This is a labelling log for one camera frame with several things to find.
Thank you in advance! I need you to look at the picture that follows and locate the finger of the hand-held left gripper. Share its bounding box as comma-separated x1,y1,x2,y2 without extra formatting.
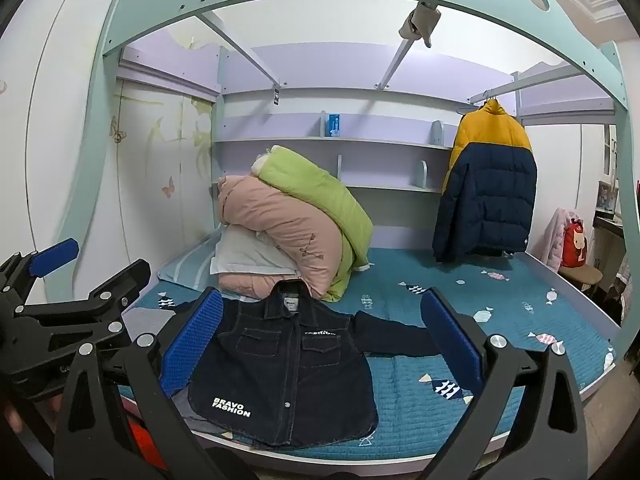
0,238,82,311
12,258,152,357

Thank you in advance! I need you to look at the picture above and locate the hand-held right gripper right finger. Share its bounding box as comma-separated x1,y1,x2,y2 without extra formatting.
420,287,602,480

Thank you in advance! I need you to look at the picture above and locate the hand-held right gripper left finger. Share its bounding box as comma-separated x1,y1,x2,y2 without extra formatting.
52,287,224,480

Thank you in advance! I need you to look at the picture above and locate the dark denim jacket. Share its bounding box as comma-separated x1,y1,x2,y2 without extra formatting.
172,280,453,448

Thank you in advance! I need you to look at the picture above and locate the teal quilted bed sheet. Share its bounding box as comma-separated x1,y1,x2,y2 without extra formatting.
120,247,618,461

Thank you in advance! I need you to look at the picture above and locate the striped pillow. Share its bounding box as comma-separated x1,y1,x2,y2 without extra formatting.
157,250,223,292

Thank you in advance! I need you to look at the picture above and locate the white pillow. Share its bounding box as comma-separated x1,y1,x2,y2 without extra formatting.
210,225,297,277

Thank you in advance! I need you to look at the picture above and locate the red cloth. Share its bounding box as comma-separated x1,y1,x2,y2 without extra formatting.
127,417,158,466

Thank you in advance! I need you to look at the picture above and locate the pink duvet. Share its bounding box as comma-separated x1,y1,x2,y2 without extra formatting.
216,174,357,303

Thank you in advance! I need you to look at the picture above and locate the pink jacket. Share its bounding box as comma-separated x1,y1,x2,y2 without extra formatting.
541,208,581,272

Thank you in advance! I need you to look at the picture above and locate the round stool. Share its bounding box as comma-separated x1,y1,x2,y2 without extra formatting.
557,264,604,296

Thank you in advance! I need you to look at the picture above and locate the red bag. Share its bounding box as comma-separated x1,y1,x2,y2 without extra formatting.
561,219,589,268

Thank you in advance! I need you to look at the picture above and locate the yellow and navy puffer jacket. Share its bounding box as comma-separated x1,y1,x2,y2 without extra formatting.
432,100,538,264

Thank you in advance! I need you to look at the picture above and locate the green duvet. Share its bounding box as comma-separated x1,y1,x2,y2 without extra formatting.
252,146,375,302

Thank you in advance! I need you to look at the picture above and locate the grey hanging cloth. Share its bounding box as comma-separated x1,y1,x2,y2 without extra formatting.
398,1,443,49

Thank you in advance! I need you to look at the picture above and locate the purple wall shelf unit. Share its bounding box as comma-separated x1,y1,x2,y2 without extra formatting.
116,35,616,251

